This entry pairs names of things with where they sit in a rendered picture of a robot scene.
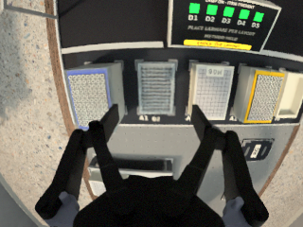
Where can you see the white rectangular box with labels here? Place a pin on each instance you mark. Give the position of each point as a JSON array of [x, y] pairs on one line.
[[210, 86], [96, 182]]

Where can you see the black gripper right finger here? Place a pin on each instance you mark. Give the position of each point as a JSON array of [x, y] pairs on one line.
[[244, 208]]

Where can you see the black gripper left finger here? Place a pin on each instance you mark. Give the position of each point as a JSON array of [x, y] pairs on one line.
[[58, 206]]

